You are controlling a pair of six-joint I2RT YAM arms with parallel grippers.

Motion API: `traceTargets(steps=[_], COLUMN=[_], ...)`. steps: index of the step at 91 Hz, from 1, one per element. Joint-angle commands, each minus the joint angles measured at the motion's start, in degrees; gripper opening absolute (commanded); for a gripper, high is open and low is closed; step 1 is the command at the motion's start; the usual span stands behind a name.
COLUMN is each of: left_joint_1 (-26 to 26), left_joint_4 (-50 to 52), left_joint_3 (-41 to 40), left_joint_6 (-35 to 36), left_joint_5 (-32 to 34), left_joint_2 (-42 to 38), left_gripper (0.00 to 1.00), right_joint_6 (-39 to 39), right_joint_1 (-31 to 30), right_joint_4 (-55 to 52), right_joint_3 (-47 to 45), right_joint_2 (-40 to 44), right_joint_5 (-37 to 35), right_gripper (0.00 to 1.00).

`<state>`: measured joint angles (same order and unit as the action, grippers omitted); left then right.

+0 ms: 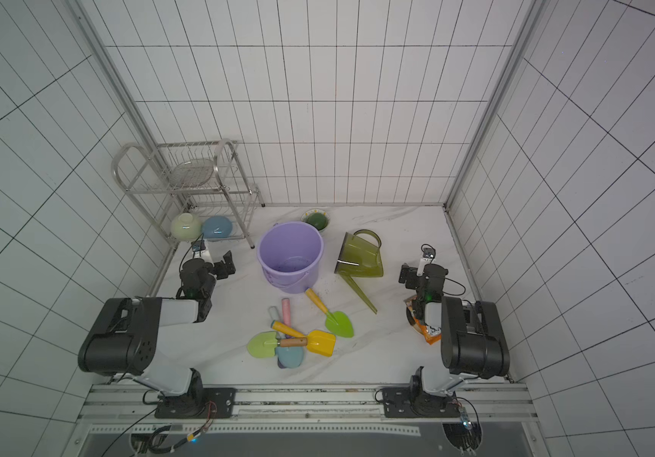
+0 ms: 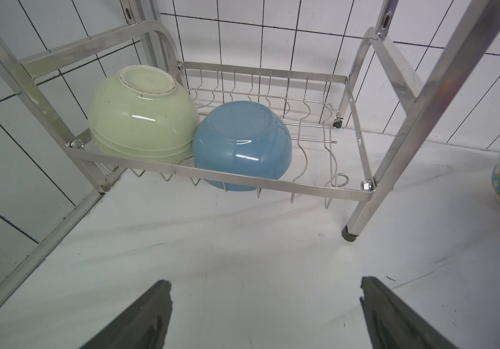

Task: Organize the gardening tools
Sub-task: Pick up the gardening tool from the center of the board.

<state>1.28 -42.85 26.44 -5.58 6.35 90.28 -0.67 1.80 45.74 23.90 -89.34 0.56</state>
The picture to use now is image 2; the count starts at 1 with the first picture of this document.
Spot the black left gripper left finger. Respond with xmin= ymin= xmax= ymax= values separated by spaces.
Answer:
xmin=83 ymin=280 xmax=173 ymax=348

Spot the stainless steel dish rack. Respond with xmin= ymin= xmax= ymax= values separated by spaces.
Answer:
xmin=0 ymin=0 xmax=500 ymax=337

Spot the pale green bowl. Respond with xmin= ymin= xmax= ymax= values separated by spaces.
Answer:
xmin=88 ymin=65 xmax=199 ymax=164

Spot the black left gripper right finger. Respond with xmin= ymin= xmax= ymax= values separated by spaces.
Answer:
xmin=360 ymin=276 xmax=456 ymax=348

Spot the blue bowl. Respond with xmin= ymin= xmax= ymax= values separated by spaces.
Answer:
xmin=192 ymin=100 xmax=292 ymax=180

